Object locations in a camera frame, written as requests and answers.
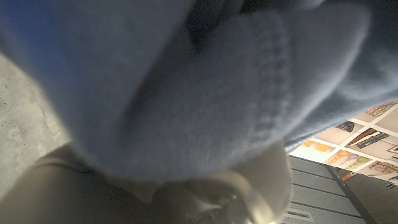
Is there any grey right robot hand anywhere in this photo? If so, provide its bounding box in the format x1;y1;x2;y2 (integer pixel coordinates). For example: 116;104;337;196
0;139;293;224

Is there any blue hoodie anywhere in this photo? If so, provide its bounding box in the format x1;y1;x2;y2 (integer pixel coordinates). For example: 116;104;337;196
0;0;398;183

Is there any printed bookshelf backdrop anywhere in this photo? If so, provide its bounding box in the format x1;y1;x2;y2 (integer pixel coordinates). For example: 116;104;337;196
289;99;398;184

